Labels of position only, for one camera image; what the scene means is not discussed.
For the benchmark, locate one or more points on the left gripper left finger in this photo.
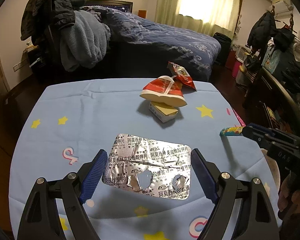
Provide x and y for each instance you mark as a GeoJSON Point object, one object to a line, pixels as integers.
{"type": "Point", "coordinates": [90, 174]}

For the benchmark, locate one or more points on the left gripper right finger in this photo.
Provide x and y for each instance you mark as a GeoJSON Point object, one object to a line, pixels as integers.
{"type": "Point", "coordinates": [207, 174]}

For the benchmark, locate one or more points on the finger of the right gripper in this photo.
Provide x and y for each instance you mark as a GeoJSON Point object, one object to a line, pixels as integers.
{"type": "Point", "coordinates": [262, 142]}
{"type": "Point", "coordinates": [255, 130]}

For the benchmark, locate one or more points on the colourful candy tube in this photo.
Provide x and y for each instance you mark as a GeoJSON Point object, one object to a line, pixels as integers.
{"type": "Point", "coordinates": [231, 131]}

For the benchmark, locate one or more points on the silver pill blister pack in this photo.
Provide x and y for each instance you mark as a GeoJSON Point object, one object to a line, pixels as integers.
{"type": "Point", "coordinates": [149, 167]}

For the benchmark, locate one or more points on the red snack wrapper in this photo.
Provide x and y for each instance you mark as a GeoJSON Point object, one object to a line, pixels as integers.
{"type": "Point", "coordinates": [180, 73]}

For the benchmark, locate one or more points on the white round trash bin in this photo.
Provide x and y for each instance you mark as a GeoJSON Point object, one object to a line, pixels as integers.
{"type": "Point", "coordinates": [274, 168]}

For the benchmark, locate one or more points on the person's right hand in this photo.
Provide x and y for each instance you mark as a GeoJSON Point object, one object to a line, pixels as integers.
{"type": "Point", "coordinates": [289, 197]}

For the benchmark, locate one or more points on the dark wooden sideboard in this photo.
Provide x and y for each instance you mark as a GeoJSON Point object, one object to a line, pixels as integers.
{"type": "Point", "coordinates": [273, 99]}

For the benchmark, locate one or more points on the light blue patterned table cloth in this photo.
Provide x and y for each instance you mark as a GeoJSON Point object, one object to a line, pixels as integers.
{"type": "Point", "coordinates": [71, 122]}

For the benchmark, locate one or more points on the pink storage bin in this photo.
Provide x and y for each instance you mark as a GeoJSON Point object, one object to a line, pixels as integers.
{"type": "Point", "coordinates": [236, 67]}

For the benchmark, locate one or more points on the pile of dark clothes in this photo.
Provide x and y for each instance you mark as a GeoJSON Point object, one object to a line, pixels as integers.
{"type": "Point", "coordinates": [277, 50]}

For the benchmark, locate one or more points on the small yellow white box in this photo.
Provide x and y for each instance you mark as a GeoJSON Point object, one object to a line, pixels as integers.
{"type": "Point", "coordinates": [163, 111]}

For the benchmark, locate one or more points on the black suitcase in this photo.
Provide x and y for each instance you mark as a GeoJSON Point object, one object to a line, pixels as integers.
{"type": "Point", "coordinates": [225, 43]}

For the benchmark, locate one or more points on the grey blue fleece blanket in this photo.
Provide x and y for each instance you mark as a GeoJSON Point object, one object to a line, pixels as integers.
{"type": "Point", "coordinates": [85, 43]}

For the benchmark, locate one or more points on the bed with blue duvet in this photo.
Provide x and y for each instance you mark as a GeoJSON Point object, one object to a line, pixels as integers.
{"type": "Point", "coordinates": [194, 51]}

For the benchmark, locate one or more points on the white air conditioner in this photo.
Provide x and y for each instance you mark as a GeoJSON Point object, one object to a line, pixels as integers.
{"type": "Point", "coordinates": [282, 6]}

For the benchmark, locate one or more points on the pale window curtain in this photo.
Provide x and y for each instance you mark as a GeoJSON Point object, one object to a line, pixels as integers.
{"type": "Point", "coordinates": [203, 16]}

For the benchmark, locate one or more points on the dark jacket on chair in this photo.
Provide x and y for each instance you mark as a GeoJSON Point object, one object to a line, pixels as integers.
{"type": "Point", "coordinates": [42, 14]}

